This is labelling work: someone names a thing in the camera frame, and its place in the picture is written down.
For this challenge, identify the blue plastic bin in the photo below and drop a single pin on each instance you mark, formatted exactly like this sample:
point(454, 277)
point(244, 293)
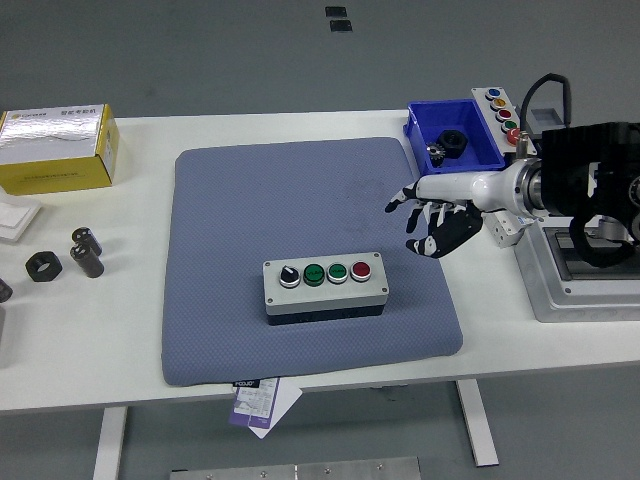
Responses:
point(487, 160)

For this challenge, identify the white five-button control box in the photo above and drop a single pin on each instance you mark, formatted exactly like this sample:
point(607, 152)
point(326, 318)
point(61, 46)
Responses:
point(502, 112)

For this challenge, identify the black floor outlet cover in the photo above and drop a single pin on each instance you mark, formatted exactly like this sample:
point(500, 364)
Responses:
point(340, 26)
point(335, 11)

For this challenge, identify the grey four-button control box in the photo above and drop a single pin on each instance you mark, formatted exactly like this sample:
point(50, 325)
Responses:
point(325, 292)

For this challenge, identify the purple white mat label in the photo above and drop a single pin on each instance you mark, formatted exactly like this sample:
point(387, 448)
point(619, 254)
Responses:
point(255, 405)

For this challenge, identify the large black hex nut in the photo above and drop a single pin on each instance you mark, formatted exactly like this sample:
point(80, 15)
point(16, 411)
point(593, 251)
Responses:
point(35, 272)
point(451, 142)

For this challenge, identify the blue-grey padded mat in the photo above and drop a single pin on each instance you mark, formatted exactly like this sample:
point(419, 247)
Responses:
point(250, 200)

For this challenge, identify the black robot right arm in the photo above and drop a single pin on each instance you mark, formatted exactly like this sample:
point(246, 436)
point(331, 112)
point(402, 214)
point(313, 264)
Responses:
point(575, 150)

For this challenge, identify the white circuit breaker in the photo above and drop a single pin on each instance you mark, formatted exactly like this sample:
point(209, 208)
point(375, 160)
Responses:
point(507, 231)

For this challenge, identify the grey distribution box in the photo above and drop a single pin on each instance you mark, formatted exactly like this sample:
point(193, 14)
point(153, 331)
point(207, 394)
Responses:
point(550, 295)

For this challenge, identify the black cylinder part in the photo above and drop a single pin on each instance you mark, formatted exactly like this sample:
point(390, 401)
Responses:
point(4, 290)

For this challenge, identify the small metal gear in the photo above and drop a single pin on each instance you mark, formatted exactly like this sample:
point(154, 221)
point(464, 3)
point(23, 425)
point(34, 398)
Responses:
point(436, 153)

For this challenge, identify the black cylindrical capacitor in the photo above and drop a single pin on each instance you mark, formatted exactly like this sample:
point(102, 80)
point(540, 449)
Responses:
point(86, 237)
point(87, 261)

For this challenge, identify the yellow cardboard box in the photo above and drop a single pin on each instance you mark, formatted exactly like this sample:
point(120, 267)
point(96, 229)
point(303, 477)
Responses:
point(45, 150)

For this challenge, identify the white table leg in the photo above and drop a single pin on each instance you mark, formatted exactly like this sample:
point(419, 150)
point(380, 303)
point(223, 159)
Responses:
point(477, 425)
point(110, 445)

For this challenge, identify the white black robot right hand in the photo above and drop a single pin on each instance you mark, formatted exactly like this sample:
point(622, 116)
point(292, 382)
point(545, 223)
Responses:
point(460, 187)

